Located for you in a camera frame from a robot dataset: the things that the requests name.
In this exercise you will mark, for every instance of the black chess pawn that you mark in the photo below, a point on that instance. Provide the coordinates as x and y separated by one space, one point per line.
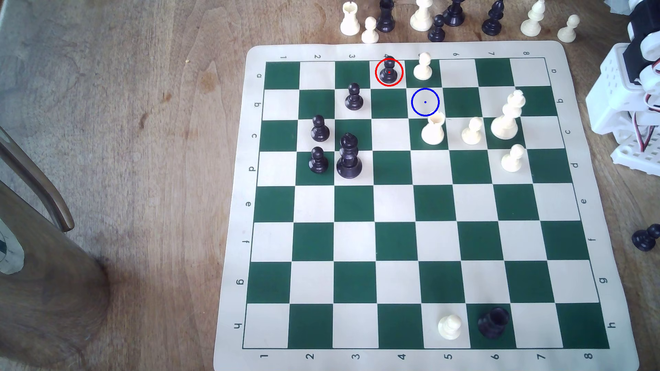
388 72
353 98
644 239
319 130
437 31
318 161

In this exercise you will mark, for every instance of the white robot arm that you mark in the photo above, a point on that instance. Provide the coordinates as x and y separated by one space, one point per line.
613 87

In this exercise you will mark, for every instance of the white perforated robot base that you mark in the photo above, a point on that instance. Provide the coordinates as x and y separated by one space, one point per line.
634 153

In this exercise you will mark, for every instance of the black chess king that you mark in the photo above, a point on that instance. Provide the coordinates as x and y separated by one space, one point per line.
349 157

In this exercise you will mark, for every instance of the green and white chess mat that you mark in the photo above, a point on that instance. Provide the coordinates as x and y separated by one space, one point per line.
392 242

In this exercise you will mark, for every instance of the white chess rook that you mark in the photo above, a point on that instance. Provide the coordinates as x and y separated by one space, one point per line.
350 20
433 131

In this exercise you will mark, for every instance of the white chess pawn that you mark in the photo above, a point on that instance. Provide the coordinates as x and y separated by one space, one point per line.
423 68
369 32
450 327
472 133
513 159
569 31

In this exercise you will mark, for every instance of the tall black chess piece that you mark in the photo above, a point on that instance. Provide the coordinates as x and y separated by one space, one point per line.
385 18
455 14

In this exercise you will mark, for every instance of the tall white chess queen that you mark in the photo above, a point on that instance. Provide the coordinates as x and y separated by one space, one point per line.
506 121

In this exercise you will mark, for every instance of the tall white chess piece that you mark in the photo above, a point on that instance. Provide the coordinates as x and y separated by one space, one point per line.
422 18

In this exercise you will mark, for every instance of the black chess rook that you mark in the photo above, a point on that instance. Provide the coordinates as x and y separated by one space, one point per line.
493 323

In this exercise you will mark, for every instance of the black chess bishop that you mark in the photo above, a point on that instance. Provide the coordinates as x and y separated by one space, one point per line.
493 21

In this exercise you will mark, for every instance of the white chess bishop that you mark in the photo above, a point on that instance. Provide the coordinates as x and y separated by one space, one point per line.
532 21

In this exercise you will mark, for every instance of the round white disc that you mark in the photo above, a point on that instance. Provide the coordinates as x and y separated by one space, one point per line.
11 252

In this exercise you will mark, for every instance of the crumpled white paper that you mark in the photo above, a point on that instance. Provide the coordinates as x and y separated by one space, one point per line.
617 5

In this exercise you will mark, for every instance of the curved wooden chair rail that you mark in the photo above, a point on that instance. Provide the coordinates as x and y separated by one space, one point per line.
41 190

